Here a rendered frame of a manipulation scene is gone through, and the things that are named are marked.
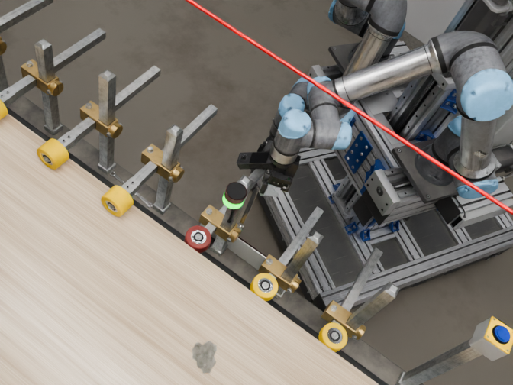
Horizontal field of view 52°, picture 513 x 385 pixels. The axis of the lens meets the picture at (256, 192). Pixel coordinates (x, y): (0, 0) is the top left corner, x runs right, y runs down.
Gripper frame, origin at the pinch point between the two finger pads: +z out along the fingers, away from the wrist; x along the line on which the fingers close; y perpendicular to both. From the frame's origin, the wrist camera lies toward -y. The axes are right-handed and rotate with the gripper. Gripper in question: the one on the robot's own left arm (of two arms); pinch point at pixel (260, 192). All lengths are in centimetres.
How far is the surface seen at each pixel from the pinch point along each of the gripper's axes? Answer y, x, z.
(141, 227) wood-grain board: -31.2, -17.9, 10.5
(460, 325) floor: 124, 32, 106
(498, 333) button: 65, -33, -19
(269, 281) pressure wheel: 10.3, -22.5, 11.6
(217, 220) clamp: -9.9, -5.6, 14.1
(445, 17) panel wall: 95, 233, 70
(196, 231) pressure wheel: -15.2, -13.6, 10.6
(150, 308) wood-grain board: -20.5, -41.2, 11.0
